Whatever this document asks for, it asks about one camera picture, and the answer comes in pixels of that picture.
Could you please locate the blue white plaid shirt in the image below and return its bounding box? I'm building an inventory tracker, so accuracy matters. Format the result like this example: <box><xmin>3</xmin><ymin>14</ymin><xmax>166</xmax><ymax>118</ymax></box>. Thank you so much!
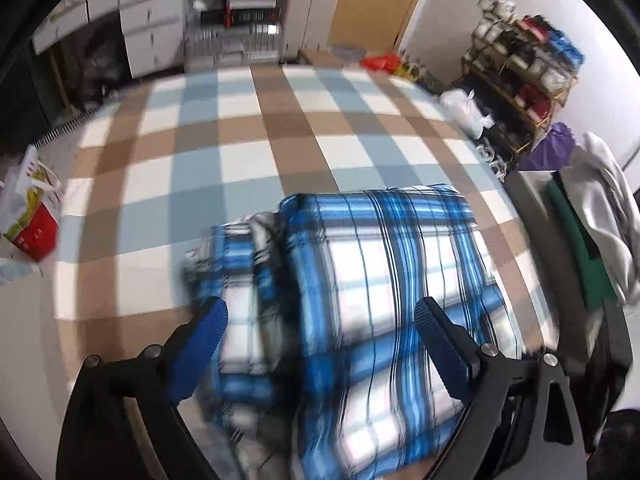
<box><xmin>184</xmin><ymin>184</ymin><xmax>523</xmax><ymax>479</ymax></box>

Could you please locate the grey folded clothes pile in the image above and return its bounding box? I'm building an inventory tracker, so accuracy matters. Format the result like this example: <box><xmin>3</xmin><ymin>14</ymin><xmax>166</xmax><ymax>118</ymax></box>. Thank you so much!
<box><xmin>504</xmin><ymin>131</ymin><xmax>640</xmax><ymax>311</ymax></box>

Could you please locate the red white paper bag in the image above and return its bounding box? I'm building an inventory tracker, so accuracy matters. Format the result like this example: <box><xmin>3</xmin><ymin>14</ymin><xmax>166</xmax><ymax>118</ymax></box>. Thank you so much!
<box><xmin>1</xmin><ymin>145</ymin><xmax>63</xmax><ymax>262</ymax></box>

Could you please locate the checkered brown blue bedsheet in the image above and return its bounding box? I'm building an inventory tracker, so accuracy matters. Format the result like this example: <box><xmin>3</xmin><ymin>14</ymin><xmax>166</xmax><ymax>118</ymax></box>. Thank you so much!
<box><xmin>54</xmin><ymin>65</ymin><xmax>559</xmax><ymax>377</ymax></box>

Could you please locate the white plastic bag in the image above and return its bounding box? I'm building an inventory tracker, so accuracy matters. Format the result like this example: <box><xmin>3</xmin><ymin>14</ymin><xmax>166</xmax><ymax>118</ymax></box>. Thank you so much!
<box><xmin>439</xmin><ymin>88</ymin><xmax>495</xmax><ymax>140</ymax></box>

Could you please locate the shoe rack with shoes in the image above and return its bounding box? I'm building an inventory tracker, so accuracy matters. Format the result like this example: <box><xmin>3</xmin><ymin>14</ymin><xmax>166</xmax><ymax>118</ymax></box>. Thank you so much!
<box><xmin>460</xmin><ymin>0</ymin><xmax>585</xmax><ymax>166</ymax></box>

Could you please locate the orange plastic bag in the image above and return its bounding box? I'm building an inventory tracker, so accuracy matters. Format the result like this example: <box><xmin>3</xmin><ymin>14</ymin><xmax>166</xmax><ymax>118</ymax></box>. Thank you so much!
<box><xmin>360</xmin><ymin>54</ymin><xmax>402</xmax><ymax>75</ymax></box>

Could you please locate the clear plastic storage bin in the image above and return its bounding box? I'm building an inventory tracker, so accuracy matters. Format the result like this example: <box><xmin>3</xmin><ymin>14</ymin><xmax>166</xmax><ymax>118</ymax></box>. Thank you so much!
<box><xmin>183</xmin><ymin>24</ymin><xmax>283</xmax><ymax>73</ymax></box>

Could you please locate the cardboard box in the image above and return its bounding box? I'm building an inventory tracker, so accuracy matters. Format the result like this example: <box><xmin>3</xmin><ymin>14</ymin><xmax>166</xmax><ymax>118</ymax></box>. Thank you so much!
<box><xmin>298</xmin><ymin>49</ymin><xmax>348</xmax><ymax>70</ymax></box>

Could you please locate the white drawer unit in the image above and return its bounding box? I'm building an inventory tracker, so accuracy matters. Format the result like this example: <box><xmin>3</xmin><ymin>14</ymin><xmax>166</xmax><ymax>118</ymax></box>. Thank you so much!
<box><xmin>32</xmin><ymin>0</ymin><xmax>188</xmax><ymax>78</ymax></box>

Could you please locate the wooden door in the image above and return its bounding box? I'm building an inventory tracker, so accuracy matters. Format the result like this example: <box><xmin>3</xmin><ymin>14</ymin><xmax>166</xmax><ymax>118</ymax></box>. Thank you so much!
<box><xmin>329</xmin><ymin>0</ymin><xmax>418</xmax><ymax>53</ymax></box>

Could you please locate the grey tall cabinet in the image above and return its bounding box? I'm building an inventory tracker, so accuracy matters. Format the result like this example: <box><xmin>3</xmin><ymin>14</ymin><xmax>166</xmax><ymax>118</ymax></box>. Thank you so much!
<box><xmin>282</xmin><ymin>0</ymin><xmax>338</xmax><ymax>60</ymax></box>

